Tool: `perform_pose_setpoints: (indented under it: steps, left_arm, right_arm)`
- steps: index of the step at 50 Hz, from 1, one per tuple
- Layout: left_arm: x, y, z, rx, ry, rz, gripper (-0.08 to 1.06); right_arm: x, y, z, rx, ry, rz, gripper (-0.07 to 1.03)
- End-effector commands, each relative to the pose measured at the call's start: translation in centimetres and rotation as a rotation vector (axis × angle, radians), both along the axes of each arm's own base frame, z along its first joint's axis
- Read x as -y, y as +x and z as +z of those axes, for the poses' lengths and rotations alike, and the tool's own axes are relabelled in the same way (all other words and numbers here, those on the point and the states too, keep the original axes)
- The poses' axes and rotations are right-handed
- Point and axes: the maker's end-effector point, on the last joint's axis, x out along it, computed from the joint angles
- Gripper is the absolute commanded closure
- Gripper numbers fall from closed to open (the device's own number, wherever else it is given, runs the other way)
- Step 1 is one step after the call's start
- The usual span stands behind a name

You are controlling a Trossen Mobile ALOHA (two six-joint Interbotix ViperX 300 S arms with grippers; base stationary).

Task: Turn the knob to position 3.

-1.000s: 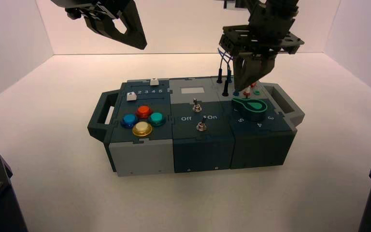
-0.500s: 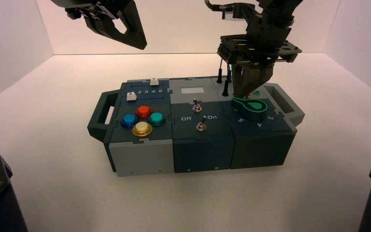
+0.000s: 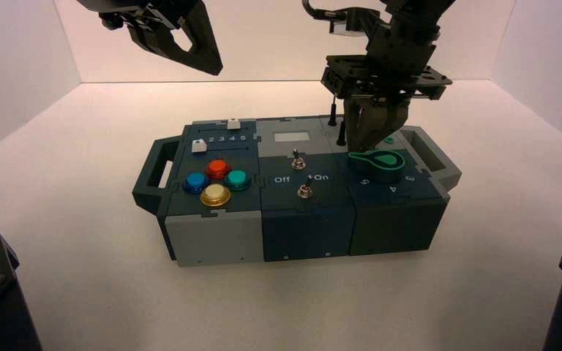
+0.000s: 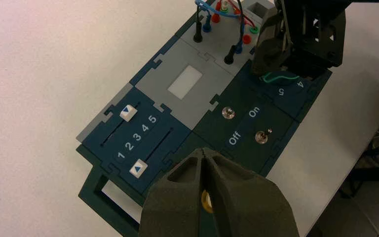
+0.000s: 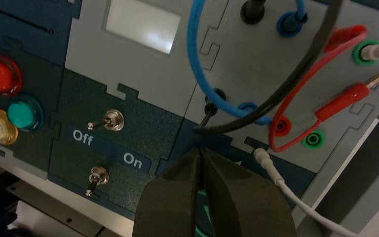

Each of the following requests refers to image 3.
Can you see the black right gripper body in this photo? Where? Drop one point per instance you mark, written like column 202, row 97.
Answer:
column 387, row 72

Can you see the dark green rotary knob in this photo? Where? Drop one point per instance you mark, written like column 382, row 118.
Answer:
column 383, row 167

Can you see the small green round button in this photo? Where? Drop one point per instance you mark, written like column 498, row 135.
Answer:
column 389, row 140

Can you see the orange red round push button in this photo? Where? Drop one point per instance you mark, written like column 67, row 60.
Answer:
column 219, row 168

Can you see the small white slider cap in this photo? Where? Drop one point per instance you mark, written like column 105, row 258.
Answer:
column 234, row 124

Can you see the large white slider cap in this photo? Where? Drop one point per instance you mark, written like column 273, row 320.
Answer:
column 198, row 146

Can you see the yellow round push button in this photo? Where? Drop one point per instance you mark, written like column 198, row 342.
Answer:
column 215, row 195

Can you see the teal round push button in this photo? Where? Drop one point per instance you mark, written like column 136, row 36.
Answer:
column 238, row 179

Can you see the dark teal grey modular box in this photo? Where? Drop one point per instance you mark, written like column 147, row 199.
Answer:
column 305, row 232

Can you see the metal toggle switch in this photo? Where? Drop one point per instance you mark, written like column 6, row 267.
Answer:
column 305, row 190
column 299, row 162

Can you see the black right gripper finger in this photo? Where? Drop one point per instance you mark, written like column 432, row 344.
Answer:
column 392, row 116
column 361, row 126

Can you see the grey rectangular display window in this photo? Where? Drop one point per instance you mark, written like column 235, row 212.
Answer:
column 292, row 137

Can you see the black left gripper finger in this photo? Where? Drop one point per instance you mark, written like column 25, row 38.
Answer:
column 147, row 38
column 208, row 48

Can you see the blue round push button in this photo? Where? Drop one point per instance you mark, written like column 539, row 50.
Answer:
column 195, row 182

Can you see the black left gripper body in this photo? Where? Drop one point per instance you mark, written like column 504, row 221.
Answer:
column 130, row 9

